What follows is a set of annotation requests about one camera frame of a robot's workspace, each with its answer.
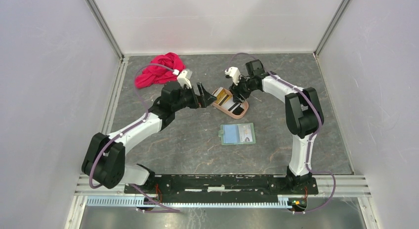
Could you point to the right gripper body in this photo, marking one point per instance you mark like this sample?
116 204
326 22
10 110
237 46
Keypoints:
244 87

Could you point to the silver VIP card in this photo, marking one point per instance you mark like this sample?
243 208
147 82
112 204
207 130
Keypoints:
245 133

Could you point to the red crumpled cloth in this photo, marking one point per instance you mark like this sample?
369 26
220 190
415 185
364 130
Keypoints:
163 68

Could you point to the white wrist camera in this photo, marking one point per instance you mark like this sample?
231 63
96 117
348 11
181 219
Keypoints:
183 78
233 73

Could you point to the gold card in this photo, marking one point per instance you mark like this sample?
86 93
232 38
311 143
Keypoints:
222 97

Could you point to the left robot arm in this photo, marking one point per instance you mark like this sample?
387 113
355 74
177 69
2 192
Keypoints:
105 159

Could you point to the silver card in tray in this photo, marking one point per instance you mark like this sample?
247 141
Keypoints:
235 106

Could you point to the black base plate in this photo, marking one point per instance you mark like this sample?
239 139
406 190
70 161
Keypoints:
230 188

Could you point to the pink oval tray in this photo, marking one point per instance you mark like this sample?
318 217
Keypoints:
225 103

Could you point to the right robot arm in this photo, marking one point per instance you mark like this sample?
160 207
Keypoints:
304 115

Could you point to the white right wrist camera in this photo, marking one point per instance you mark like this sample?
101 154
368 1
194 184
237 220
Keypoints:
233 73

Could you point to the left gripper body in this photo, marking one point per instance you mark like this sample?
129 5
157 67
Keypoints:
187 98

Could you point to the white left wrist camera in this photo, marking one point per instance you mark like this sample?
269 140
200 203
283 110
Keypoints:
183 78

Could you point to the green card holder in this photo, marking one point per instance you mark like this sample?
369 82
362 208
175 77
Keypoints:
229 134

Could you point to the white slotted cable duct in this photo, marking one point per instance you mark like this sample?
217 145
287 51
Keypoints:
142 202

